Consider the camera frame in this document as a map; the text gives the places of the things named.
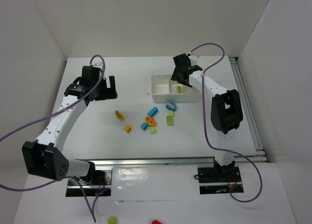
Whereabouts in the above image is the lime green lego brick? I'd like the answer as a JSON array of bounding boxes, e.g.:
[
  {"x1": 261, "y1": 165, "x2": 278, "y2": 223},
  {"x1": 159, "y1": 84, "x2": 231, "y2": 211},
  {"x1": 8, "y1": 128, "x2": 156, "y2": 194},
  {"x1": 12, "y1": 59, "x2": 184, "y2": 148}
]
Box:
[
  {"x1": 175, "y1": 86, "x2": 181, "y2": 93},
  {"x1": 167, "y1": 110, "x2": 175, "y2": 117},
  {"x1": 149, "y1": 126, "x2": 157, "y2": 134},
  {"x1": 166, "y1": 116, "x2": 174, "y2": 126}
]

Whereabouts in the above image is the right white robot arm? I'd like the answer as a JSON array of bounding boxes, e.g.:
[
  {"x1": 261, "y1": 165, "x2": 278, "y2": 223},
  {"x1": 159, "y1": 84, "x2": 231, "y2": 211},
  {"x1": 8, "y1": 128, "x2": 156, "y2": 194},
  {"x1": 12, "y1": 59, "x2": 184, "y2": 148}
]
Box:
[{"x1": 171, "y1": 53, "x2": 243, "y2": 170}]

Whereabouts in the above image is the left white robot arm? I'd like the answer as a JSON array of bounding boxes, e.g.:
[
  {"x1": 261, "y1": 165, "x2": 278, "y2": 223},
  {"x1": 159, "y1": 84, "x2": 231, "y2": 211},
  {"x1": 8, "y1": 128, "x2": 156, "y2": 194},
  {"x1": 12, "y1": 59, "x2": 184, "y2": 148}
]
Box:
[{"x1": 22, "y1": 66, "x2": 117, "y2": 183}]

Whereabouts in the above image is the white three-compartment tray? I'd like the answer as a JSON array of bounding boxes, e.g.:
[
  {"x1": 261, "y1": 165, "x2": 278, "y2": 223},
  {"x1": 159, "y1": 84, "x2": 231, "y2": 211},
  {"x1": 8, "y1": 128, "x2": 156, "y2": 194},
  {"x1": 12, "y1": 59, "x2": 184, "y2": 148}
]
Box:
[{"x1": 151, "y1": 75, "x2": 201, "y2": 103}]

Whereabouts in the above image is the yellow striped bee lego brick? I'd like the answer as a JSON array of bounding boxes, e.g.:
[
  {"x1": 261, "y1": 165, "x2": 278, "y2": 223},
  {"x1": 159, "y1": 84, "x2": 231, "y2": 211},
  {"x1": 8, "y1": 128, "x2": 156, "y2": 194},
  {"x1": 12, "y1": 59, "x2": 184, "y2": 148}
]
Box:
[{"x1": 115, "y1": 110, "x2": 125, "y2": 121}]

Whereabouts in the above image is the teal frog lego brick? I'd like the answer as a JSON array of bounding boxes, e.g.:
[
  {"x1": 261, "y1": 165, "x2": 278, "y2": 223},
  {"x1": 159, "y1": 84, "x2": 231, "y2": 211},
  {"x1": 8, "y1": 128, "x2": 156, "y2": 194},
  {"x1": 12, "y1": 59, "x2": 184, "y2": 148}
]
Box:
[{"x1": 165, "y1": 100, "x2": 176, "y2": 111}]

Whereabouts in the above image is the teal long lego brick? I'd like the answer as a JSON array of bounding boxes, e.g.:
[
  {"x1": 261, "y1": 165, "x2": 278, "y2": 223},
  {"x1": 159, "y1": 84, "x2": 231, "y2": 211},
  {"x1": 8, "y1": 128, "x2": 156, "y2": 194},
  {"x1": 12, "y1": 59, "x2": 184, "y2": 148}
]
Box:
[{"x1": 147, "y1": 107, "x2": 158, "y2": 117}]

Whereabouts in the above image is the small orange lego brick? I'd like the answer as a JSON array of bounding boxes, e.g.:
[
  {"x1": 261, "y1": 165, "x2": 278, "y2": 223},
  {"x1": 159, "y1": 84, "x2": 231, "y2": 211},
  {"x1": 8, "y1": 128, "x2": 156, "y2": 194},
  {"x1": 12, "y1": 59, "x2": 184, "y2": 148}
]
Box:
[{"x1": 124, "y1": 125, "x2": 132, "y2": 133}]

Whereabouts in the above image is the small teal lego brick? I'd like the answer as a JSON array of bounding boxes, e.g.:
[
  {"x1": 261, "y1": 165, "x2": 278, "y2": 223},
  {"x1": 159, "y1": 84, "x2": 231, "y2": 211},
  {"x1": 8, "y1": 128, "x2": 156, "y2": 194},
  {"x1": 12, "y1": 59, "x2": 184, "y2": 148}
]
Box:
[{"x1": 140, "y1": 123, "x2": 148, "y2": 131}]

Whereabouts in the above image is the orange butterfly lego brick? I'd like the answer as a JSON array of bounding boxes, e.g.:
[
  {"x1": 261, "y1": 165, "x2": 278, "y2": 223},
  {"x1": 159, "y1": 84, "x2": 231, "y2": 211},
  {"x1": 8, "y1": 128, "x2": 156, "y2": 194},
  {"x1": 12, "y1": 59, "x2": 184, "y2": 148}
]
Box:
[{"x1": 145, "y1": 116, "x2": 156, "y2": 127}]

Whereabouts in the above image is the lime green lego brick bottom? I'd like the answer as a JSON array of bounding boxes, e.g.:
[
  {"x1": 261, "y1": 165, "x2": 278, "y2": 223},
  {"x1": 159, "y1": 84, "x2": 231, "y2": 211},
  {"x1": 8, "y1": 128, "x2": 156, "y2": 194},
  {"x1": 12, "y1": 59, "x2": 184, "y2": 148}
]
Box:
[{"x1": 149, "y1": 126, "x2": 157, "y2": 134}]

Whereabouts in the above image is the green lego brick foreground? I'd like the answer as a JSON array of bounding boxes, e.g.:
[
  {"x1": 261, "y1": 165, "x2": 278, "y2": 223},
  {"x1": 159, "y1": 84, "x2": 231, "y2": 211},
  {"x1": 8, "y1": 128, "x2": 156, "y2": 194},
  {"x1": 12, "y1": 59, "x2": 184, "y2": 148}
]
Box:
[{"x1": 107, "y1": 217, "x2": 117, "y2": 224}]

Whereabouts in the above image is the red object foreground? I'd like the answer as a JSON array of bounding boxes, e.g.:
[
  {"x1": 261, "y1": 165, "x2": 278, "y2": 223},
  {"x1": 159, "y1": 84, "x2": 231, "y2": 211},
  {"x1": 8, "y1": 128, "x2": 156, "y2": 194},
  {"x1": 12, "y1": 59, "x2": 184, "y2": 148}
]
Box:
[{"x1": 151, "y1": 220, "x2": 163, "y2": 224}]

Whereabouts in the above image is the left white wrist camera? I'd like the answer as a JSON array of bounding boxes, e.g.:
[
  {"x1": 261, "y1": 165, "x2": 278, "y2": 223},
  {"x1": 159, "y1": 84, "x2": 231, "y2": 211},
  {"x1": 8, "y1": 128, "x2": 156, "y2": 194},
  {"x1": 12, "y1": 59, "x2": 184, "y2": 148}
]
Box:
[{"x1": 91, "y1": 62, "x2": 103, "y2": 70}]

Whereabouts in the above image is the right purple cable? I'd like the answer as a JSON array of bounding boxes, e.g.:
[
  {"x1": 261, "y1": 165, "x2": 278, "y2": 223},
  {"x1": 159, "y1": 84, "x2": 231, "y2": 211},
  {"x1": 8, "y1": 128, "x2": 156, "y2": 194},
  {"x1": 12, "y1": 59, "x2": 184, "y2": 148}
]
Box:
[{"x1": 189, "y1": 42, "x2": 264, "y2": 203}]

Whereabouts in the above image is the purple cable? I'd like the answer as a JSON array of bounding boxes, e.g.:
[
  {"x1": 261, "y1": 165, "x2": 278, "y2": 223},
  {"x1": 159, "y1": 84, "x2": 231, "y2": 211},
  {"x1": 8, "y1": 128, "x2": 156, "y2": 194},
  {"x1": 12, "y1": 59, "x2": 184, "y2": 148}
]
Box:
[
  {"x1": 189, "y1": 42, "x2": 264, "y2": 203},
  {"x1": 0, "y1": 54, "x2": 106, "y2": 223}
]

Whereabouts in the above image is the aluminium rail front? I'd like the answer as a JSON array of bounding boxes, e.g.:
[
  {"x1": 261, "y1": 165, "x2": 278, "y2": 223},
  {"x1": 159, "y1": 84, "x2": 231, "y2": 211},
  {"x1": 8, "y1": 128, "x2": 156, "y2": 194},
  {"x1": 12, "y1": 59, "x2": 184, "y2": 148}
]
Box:
[{"x1": 75, "y1": 155, "x2": 266, "y2": 167}]

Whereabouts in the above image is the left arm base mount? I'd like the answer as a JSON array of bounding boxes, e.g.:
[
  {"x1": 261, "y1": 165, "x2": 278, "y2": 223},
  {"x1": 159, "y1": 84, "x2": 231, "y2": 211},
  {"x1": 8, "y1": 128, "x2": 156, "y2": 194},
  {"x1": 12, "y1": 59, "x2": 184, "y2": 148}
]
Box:
[{"x1": 65, "y1": 168, "x2": 113, "y2": 197}]

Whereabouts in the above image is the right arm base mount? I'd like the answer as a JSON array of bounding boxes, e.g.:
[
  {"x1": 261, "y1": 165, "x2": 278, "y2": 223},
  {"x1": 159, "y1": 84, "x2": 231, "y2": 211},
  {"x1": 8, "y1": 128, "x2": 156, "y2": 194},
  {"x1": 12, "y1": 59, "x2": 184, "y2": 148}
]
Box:
[{"x1": 193, "y1": 163, "x2": 244, "y2": 195}]

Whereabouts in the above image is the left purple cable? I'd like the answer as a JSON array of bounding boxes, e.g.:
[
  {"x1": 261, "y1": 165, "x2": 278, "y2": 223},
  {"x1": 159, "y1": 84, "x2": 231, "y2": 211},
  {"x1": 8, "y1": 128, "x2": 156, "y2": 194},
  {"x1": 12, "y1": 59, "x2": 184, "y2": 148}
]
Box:
[{"x1": 0, "y1": 54, "x2": 106, "y2": 223}]

